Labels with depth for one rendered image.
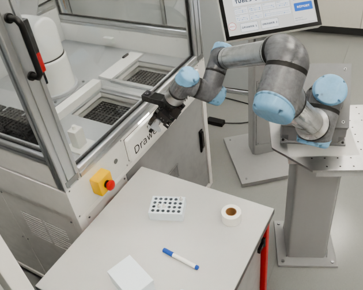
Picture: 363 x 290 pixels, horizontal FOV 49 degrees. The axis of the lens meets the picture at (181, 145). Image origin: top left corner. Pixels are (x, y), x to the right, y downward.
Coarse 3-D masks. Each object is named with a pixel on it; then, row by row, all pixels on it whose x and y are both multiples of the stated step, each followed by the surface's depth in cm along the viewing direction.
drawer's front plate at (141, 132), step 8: (152, 112) 168; (144, 120) 164; (136, 128) 160; (144, 128) 163; (160, 128) 174; (128, 136) 157; (136, 136) 159; (144, 136) 164; (152, 136) 170; (128, 144) 156; (136, 144) 160; (128, 152) 159
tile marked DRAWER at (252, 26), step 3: (252, 21) 207; (255, 21) 207; (240, 24) 207; (243, 24) 207; (246, 24) 207; (249, 24) 207; (252, 24) 207; (255, 24) 207; (240, 27) 207; (243, 27) 207; (246, 27) 207; (249, 27) 207; (252, 27) 207; (255, 27) 207; (258, 27) 207; (243, 30) 207; (246, 30) 207; (249, 30) 207
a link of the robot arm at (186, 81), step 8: (184, 72) 136; (192, 72) 137; (176, 80) 138; (184, 80) 135; (192, 80) 136; (200, 80) 140; (176, 88) 139; (184, 88) 138; (192, 88) 139; (176, 96) 142; (184, 96) 142; (192, 96) 141
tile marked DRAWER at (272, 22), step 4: (260, 20) 208; (264, 20) 208; (268, 20) 208; (272, 20) 208; (276, 20) 208; (264, 24) 208; (268, 24) 208; (272, 24) 208; (276, 24) 208; (264, 28) 208
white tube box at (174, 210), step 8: (152, 200) 146; (160, 200) 146; (168, 200) 145; (176, 200) 147; (184, 200) 144; (152, 208) 143; (160, 208) 143; (168, 208) 142; (176, 208) 142; (184, 208) 144; (152, 216) 143; (160, 216) 142; (168, 216) 141; (176, 216) 141
